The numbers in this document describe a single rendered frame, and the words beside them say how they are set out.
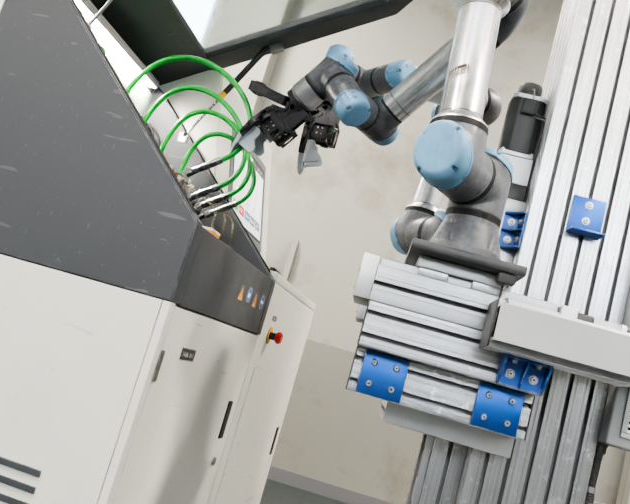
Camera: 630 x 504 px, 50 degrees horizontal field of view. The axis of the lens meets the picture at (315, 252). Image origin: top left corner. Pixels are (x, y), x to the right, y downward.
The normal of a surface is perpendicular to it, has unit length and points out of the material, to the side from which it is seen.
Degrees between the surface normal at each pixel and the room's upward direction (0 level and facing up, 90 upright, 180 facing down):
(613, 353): 90
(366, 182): 90
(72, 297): 90
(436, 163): 97
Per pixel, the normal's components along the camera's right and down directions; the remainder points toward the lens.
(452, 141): -0.61, -0.17
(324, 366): -0.07, -0.18
